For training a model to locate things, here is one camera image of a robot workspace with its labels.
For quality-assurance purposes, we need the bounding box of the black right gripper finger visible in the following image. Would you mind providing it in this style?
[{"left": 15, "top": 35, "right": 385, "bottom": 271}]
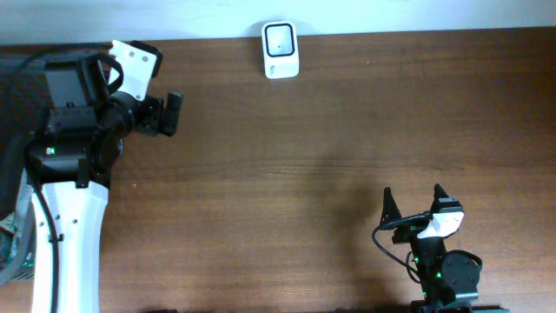
[
  {"left": 431, "top": 183, "right": 450, "bottom": 213},
  {"left": 380, "top": 187, "right": 401, "bottom": 229}
]

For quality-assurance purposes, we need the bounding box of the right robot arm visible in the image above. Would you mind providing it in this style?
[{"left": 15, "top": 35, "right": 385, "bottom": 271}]
[{"left": 372, "top": 184, "right": 507, "bottom": 313}]

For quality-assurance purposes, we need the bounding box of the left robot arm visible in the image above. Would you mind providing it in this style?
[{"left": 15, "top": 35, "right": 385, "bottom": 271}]
[{"left": 1, "top": 40, "right": 183, "bottom": 312}]

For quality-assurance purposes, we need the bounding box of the white barcode scanner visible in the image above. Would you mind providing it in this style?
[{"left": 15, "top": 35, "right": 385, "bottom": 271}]
[{"left": 261, "top": 21, "right": 300, "bottom": 79}]

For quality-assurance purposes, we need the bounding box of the grey plastic basket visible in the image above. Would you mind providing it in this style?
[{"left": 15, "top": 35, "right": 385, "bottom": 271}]
[{"left": 1, "top": 171, "right": 36, "bottom": 286}]

